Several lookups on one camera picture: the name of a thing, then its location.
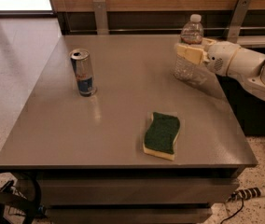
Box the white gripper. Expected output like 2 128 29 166
174 37 241 77

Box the clear plastic water bottle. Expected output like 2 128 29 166
174 14 203 81

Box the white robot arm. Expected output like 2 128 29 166
174 38 265 101

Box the green yellow sponge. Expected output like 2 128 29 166
143 112 180 161

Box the silver blue energy drink can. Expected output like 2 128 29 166
70 49 96 97

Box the white power strip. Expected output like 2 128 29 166
228 187 265 202

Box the upper grey drawer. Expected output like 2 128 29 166
39 178 238 205

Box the grey drawer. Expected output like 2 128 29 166
39 178 238 205
47 208 212 224

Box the lower grey drawer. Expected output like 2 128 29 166
47 208 212 224

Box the right metal wall bracket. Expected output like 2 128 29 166
223 0 252 43

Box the metal wall bracket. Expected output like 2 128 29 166
92 0 109 35
223 0 252 43

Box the left metal wall bracket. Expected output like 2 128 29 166
92 0 109 35

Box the black power cable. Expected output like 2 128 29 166
219 196 245 224

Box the black cable bundle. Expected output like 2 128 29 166
0 149 43 224

